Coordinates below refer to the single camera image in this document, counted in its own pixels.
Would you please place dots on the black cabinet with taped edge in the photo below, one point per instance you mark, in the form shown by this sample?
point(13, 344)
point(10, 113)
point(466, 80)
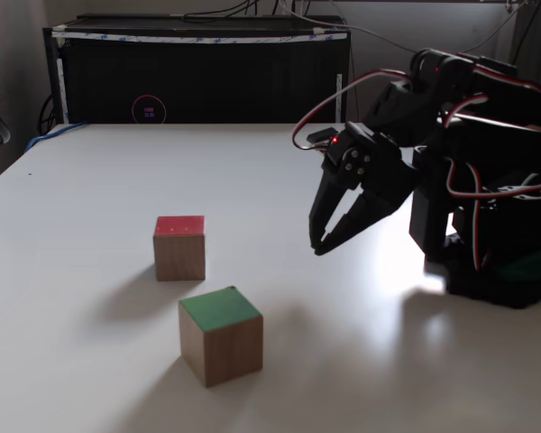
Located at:
point(230, 81)

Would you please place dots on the red-topped wooden cube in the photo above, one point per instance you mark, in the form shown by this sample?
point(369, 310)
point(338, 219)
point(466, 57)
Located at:
point(180, 257)

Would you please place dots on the green-topped wooden cube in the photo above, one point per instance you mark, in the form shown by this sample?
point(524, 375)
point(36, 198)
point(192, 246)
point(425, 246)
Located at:
point(221, 347)

